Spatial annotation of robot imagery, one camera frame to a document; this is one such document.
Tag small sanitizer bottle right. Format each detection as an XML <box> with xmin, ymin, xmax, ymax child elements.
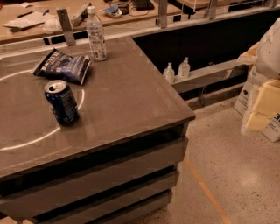
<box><xmin>178</xmin><ymin>57</ymin><xmax>190</xmax><ymax>78</ymax></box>

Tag blue chip bag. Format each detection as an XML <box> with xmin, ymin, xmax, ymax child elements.
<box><xmin>31</xmin><ymin>49</ymin><xmax>91</xmax><ymax>85</ymax></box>

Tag clear plastic water bottle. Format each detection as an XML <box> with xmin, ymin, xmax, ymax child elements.
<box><xmin>87</xmin><ymin>6</ymin><xmax>107</xmax><ymax>61</ymax></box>

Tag blue pepsi can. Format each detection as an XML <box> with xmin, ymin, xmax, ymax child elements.
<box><xmin>44</xmin><ymin>80</ymin><xmax>79</xmax><ymax>126</ymax></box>

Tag white cardboard box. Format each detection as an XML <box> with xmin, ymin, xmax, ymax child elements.
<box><xmin>234</xmin><ymin>66</ymin><xmax>280</xmax><ymax>142</ymax></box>

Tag white papers on desk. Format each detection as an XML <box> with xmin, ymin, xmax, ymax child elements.
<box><xmin>3</xmin><ymin>11</ymin><xmax>47</xmax><ymax>28</ymax></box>

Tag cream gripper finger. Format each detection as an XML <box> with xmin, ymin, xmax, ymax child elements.
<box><xmin>253</xmin><ymin>80</ymin><xmax>280</xmax><ymax>116</ymax></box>
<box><xmin>245</xmin><ymin>113</ymin><xmax>272</xmax><ymax>131</ymax></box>

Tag grey metal post right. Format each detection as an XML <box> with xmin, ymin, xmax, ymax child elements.
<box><xmin>209</xmin><ymin>0</ymin><xmax>218</xmax><ymax>19</ymax></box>

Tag small sanitizer bottle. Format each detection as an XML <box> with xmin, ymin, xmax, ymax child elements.
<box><xmin>163</xmin><ymin>62</ymin><xmax>175</xmax><ymax>84</ymax></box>
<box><xmin>178</xmin><ymin>57</ymin><xmax>190</xmax><ymax>78</ymax></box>

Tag white crumpled mask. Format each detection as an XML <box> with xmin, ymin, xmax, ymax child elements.
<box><xmin>42</xmin><ymin>17</ymin><xmax>61</xmax><ymax>33</ymax></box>

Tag black keyboard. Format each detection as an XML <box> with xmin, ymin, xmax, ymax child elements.
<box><xmin>131</xmin><ymin>0</ymin><xmax>154</xmax><ymax>11</ymax></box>

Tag small sanitizer bottle left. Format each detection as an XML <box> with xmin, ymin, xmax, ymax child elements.
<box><xmin>163</xmin><ymin>62</ymin><xmax>175</xmax><ymax>84</ymax></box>

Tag grey metal post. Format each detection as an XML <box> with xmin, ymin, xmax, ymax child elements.
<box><xmin>209</xmin><ymin>0</ymin><xmax>218</xmax><ymax>19</ymax></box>
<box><xmin>158</xmin><ymin>0</ymin><xmax>168</xmax><ymax>29</ymax></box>
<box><xmin>56</xmin><ymin>8</ymin><xmax>75</xmax><ymax>46</ymax></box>

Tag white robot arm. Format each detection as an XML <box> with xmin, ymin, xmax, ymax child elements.
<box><xmin>245</xmin><ymin>17</ymin><xmax>280</xmax><ymax>131</ymax></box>

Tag blue white cap object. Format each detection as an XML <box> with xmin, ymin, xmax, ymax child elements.
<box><xmin>103</xmin><ymin>4</ymin><xmax>123</xmax><ymax>18</ymax></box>

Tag grey drawer cabinet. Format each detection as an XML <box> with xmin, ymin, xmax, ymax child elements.
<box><xmin>0</xmin><ymin>124</ymin><xmax>187</xmax><ymax>224</ymax></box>

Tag grey metal post middle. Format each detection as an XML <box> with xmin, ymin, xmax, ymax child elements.
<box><xmin>158</xmin><ymin>0</ymin><xmax>168</xmax><ymax>29</ymax></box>

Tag grey metal post left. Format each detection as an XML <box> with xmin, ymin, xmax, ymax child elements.
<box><xmin>56</xmin><ymin>8</ymin><xmax>75</xmax><ymax>46</ymax></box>

